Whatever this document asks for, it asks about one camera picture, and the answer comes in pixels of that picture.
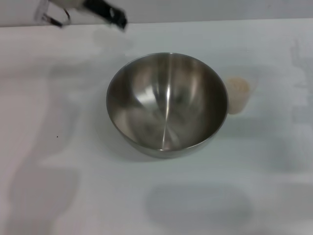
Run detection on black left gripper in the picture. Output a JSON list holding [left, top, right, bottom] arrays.
[[82, 0, 128, 31]]

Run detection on stainless steel mixing bowl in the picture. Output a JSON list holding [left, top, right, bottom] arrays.
[[106, 51, 230, 159]]

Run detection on white rice grains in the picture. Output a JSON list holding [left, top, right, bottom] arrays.
[[226, 76, 250, 115]]

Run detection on clear plastic measuring cup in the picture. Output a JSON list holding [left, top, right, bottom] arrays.
[[226, 74, 257, 115]]

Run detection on thin left wrist cable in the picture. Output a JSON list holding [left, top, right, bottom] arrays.
[[45, 7, 72, 27]]

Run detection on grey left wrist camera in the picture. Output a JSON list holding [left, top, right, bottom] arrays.
[[34, 0, 52, 22]]

